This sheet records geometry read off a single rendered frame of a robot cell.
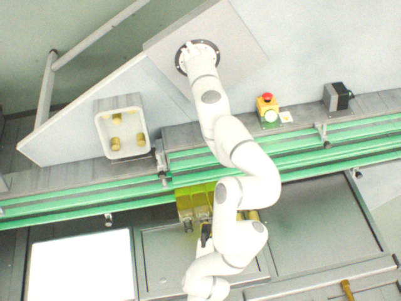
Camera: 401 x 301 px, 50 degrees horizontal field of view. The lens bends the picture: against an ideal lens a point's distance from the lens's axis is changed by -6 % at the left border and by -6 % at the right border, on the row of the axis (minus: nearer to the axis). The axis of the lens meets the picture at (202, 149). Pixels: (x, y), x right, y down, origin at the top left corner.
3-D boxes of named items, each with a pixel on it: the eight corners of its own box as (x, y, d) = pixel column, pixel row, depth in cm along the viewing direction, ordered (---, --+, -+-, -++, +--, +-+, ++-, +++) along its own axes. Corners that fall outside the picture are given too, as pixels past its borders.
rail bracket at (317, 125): (311, 126, 172) (322, 150, 163) (312, 111, 167) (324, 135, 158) (320, 125, 173) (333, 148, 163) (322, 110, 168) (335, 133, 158)
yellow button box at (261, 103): (255, 110, 179) (260, 122, 174) (255, 95, 174) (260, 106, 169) (273, 107, 180) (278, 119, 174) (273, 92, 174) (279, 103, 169)
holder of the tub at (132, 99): (109, 153, 182) (110, 167, 177) (93, 100, 163) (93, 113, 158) (151, 146, 183) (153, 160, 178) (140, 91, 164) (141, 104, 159)
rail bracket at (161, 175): (159, 173, 175) (162, 198, 166) (152, 141, 163) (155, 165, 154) (166, 172, 175) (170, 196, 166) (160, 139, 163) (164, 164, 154)
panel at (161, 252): (31, 245, 178) (24, 322, 154) (29, 241, 176) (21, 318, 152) (249, 208, 183) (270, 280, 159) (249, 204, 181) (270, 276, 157)
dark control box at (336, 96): (321, 99, 181) (329, 112, 175) (323, 83, 175) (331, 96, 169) (340, 96, 181) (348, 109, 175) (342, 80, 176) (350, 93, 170)
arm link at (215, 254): (249, 247, 128) (217, 285, 140) (207, 234, 125) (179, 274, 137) (250, 271, 121) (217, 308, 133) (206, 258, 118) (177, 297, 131)
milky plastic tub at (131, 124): (106, 145, 178) (106, 160, 172) (93, 100, 163) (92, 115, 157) (150, 137, 179) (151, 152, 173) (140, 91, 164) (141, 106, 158)
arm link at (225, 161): (258, 133, 120) (262, 172, 132) (218, 84, 136) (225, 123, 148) (225, 148, 119) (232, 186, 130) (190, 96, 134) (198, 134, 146)
